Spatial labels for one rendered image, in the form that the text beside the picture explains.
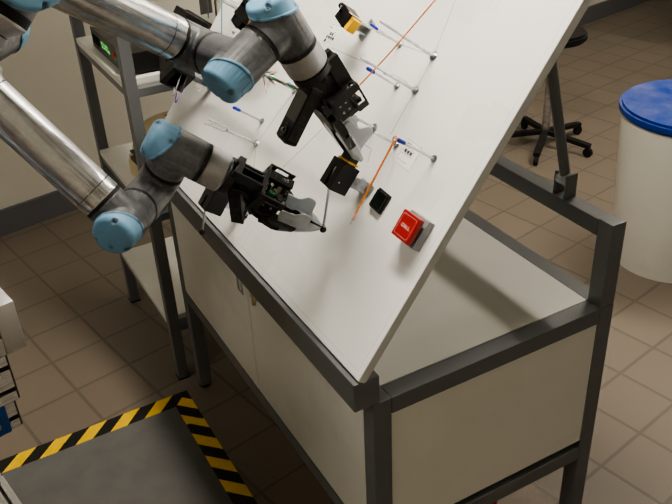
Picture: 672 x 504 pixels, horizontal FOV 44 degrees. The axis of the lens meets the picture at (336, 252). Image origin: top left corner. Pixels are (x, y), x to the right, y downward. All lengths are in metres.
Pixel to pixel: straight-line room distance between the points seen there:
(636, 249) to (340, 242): 1.98
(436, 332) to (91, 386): 1.57
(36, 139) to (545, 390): 1.14
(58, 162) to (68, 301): 2.06
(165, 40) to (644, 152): 2.18
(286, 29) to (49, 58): 2.63
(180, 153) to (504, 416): 0.87
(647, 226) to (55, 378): 2.24
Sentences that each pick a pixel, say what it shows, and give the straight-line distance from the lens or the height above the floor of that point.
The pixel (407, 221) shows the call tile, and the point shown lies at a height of 1.12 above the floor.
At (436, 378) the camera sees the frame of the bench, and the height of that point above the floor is 0.80.
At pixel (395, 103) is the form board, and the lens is 1.63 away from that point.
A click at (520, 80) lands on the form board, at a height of 1.34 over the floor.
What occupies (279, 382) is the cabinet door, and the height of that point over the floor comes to 0.53.
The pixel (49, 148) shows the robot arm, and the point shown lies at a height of 1.30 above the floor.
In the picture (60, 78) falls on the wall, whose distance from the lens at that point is 3.95.
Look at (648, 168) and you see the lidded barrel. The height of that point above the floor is 0.47.
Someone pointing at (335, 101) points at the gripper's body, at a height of 1.31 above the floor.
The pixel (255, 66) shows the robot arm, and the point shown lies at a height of 1.41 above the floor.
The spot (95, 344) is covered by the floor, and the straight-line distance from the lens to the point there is 3.17.
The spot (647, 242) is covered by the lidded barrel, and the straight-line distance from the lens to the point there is 3.37.
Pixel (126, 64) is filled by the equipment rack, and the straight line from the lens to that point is 2.38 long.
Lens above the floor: 1.83
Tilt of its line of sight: 31 degrees down
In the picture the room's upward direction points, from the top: 3 degrees counter-clockwise
